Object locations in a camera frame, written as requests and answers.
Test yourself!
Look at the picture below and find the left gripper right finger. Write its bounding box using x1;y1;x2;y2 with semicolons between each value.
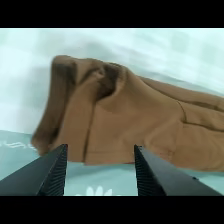
133;144;223;197

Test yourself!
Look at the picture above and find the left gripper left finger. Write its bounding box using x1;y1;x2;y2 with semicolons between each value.
0;143;69;197

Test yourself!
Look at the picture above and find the brown shirt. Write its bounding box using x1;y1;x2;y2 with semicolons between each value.
30;54;224;173

